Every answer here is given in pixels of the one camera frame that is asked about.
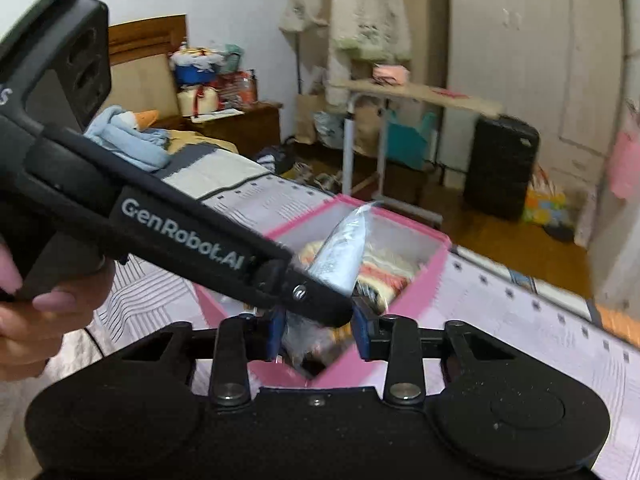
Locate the cream box with red ribbon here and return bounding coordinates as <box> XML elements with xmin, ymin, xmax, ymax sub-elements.
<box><xmin>177</xmin><ymin>85</ymin><xmax>221</xmax><ymax>118</ymax></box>

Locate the white goose plush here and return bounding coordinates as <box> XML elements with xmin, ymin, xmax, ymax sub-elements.
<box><xmin>115</xmin><ymin>109</ymin><xmax>160</xmax><ymax>133</ymax></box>

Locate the cream patterned garment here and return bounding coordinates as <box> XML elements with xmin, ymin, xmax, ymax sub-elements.
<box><xmin>279</xmin><ymin>0</ymin><xmax>331</xmax><ymax>36</ymax></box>
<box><xmin>327</xmin><ymin>0</ymin><xmax>413</xmax><ymax>61</ymax></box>

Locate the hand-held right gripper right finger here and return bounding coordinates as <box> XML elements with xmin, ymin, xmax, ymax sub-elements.
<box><xmin>350</xmin><ymin>302</ymin><xmax>518</xmax><ymax>407</ymax></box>

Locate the orange mattress edge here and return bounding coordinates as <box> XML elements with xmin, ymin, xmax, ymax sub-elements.
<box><xmin>595</xmin><ymin>304</ymin><xmax>640</xmax><ymax>347</ymax></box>

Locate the red packet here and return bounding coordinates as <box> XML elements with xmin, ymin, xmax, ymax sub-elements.
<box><xmin>220</xmin><ymin>70</ymin><xmax>258</xmax><ymax>106</ymax></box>

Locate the light blue cloth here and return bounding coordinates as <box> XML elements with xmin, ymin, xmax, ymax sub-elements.
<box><xmin>85</xmin><ymin>105</ymin><xmax>171</xmax><ymax>173</ymax></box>

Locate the teal bag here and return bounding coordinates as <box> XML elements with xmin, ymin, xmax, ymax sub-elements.
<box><xmin>385</xmin><ymin>110</ymin><xmax>438</xmax><ymax>171</ymax></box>

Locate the black suitcase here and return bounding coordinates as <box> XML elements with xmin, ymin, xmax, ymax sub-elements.
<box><xmin>462</xmin><ymin>114</ymin><xmax>541</xmax><ymax>222</ymax></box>

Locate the pink hanging bag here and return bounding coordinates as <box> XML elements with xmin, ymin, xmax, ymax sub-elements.
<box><xmin>607</xmin><ymin>127</ymin><xmax>640</xmax><ymax>201</ymax></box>

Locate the person's left hand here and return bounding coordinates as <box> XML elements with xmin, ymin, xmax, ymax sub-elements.
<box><xmin>0</xmin><ymin>240</ymin><xmax>117</xmax><ymax>381</ymax></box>

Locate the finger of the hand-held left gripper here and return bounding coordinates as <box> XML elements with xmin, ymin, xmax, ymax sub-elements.
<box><xmin>247</xmin><ymin>254</ymin><xmax>356</xmax><ymax>327</ymax></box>

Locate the wooden nightstand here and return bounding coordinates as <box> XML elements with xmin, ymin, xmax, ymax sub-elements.
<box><xmin>187</xmin><ymin>102</ymin><xmax>283</xmax><ymax>161</ymax></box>

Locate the striped bed sheet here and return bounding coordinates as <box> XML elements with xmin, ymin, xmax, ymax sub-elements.
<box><xmin>95</xmin><ymin>157</ymin><xmax>640</xmax><ymax>480</ymax></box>

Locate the pink pouch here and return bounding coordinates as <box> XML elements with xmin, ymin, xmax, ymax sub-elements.
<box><xmin>372</xmin><ymin>64</ymin><xmax>412</xmax><ymax>85</ymax></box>

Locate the white-legged folding table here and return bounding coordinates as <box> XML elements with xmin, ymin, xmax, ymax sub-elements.
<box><xmin>327</xmin><ymin>77</ymin><xmax>503</xmax><ymax>226</ymax></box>

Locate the wooden headboard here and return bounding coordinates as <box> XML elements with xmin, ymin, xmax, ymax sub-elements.
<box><xmin>107</xmin><ymin>14</ymin><xmax>188</xmax><ymax>121</ymax></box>

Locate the brown paper bag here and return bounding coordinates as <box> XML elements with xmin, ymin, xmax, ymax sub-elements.
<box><xmin>295</xmin><ymin>92</ymin><xmax>333</xmax><ymax>147</ymax></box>

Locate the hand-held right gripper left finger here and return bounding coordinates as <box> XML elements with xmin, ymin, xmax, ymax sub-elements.
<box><xmin>120</xmin><ymin>307</ymin><xmax>288</xmax><ymax>408</ymax></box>

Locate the grey and cream duvet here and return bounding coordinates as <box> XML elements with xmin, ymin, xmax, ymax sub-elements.
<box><xmin>155</xmin><ymin>130</ymin><xmax>273</xmax><ymax>196</ymax></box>

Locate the pink box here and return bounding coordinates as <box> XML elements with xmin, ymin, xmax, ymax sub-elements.
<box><xmin>192</xmin><ymin>194</ymin><xmax>453</xmax><ymax>391</ymax></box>

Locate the colourful gift bag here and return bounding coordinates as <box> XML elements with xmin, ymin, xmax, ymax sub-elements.
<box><xmin>522</xmin><ymin>165</ymin><xmax>571</xmax><ymax>228</ymax></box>

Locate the white wardrobe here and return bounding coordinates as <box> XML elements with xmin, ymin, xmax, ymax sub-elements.
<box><xmin>445</xmin><ymin>0</ymin><xmax>626</xmax><ymax>196</ymax></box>

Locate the blue bag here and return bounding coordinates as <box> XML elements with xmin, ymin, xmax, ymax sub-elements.
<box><xmin>170</xmin><ymin>45</ymin><xmax>226</xmax><ymax>86</ymax></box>

